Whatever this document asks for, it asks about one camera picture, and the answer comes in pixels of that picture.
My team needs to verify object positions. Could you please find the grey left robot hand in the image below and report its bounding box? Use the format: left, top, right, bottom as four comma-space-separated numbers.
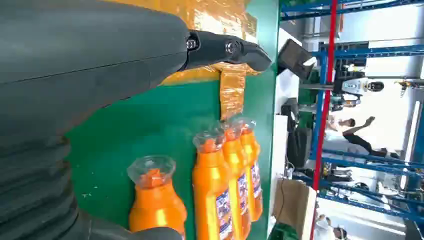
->
0, 0, 273, 240

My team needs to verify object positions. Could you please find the orange drink bottle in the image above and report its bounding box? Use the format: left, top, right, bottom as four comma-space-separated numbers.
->
221, 123, 253, 240
239, 118, 265, 223
127, 155, 188, 240
192, 130, 235, 240

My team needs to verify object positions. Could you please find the green table mat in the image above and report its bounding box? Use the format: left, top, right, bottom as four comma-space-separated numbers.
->
64, 0, 281, 240

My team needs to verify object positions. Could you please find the yellow taped sheet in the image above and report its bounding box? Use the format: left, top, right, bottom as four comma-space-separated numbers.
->
109, 0, 260, 122

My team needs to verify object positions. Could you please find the white table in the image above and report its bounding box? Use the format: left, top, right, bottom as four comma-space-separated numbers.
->
268, 28, 304, 233

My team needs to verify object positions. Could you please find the black tablet on stand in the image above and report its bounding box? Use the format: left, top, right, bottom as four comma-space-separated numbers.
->
277, 38, 316, 80

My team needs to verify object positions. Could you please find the black case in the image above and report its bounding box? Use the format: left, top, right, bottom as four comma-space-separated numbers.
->
286, 127, 314, 169

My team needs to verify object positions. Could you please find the red pole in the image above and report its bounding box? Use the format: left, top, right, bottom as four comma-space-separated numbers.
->
309, 0, 339, 240

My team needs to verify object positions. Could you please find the open cardboard box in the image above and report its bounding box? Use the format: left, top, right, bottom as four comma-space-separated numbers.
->
272, 178, 318, 240

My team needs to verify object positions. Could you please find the white machine with black dome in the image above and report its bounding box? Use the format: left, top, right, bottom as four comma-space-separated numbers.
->
332, 76, 386, 95

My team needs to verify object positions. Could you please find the blue metal rack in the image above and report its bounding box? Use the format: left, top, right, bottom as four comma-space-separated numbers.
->
279, 0, 424, 240

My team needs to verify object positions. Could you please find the person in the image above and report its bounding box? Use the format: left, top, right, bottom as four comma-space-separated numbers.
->
326, 115, 388, 158
313, 213, 349, 240

